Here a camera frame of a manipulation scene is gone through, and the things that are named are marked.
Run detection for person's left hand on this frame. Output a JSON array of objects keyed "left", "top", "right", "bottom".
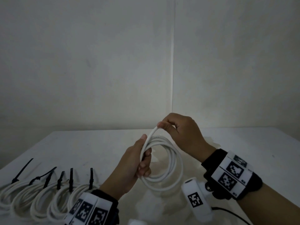
[{"left": 118, "top": 134, "right": 152, "bottom": 185}]

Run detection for person's right hand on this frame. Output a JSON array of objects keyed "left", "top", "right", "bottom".
[{"left": 157, "top": 112, "right": 217, "bottom": 163}]

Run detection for person's left forearm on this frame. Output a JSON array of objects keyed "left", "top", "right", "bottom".
[{"left": 99, "top": 171, "right": 139, "bottom": 201}]

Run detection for person's right forearm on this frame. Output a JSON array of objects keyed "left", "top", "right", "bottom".
[{"left": 237, "top": 184, "right": 300, "bottom": 225}]

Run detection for black right wristband white markers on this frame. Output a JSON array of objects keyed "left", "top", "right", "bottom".
[{"left": 201, "top": 149, "right": 263, "bottom": 201}]

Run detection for black wristband white markers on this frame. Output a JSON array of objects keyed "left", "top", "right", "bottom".
[
  {"left": 201, "top": 149, "right": 263, "bottom": 201},
  {"left": 63, "top": 189, "right": 120, "bottom": 225}
]

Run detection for black left wristband white markers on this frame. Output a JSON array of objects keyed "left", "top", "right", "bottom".
[{"left": 63, "top": 189, "right": 120, "bottom": 225}]

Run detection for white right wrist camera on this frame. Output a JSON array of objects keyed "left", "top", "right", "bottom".
[{"left": 181, "top": 177, "right": 214, "bottom": 223}]

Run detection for black right camera cable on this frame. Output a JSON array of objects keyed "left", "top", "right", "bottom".
[{"left": 212, "top": 207, "right": 253, "bottom": 225}]

